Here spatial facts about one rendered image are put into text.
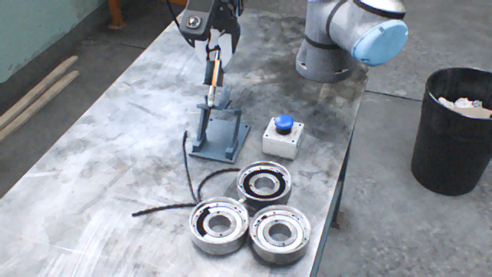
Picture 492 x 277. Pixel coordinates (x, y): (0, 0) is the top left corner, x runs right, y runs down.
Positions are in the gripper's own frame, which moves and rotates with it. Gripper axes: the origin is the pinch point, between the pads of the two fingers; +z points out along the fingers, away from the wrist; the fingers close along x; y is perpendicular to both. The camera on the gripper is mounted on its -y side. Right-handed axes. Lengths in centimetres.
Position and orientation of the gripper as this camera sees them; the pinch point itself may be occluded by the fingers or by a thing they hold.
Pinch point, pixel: (215, 67)
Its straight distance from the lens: 96.6
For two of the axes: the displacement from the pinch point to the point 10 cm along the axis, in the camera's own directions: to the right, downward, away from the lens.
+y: 2.8, -6.3, 7.2
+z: 0.0, 7.6, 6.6
